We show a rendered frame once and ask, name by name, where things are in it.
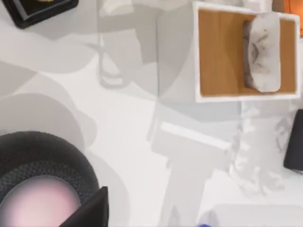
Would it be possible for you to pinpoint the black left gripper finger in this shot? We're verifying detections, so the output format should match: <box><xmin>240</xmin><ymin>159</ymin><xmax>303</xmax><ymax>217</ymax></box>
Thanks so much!
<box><xmin>62</xmin><ymin>186</ymin><xmax>109</xmax><ymax>227</ymax></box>

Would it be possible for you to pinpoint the black round mesh speaker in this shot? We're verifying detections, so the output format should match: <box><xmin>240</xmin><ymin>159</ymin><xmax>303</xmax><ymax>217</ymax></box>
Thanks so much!
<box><xmin>0</xmin><ymin>131</ymin><xmax>100</xmax><ymax>227</ymax></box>

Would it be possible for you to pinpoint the white wooden open box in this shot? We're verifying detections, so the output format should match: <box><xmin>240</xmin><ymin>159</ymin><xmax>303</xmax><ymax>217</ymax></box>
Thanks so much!
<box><xmin>192</xmin><ymin>0</ymin><xmax>301</xmax><ymax>103</ymax></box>

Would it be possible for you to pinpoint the black framed tray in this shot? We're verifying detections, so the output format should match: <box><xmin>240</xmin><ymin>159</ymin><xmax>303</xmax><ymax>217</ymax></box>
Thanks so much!
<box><xmin>3</xmin><ymin>0</ymin><xmax>80</xmax><ymax>30</ymax></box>

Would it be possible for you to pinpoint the black flat device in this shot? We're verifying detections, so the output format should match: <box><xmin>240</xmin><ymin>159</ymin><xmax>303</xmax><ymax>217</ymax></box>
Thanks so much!
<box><xmin>283</xmin><ymin>109</ymin><xmax>303</xmax><ymax>175</ymax></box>

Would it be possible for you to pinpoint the white marbled computer mouse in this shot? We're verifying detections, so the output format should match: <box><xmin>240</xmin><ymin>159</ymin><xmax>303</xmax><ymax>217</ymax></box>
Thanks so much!
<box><xmin>242</xmin><ymin>11</ymin><xmax>282</xmax><ymax>93</ymax></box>

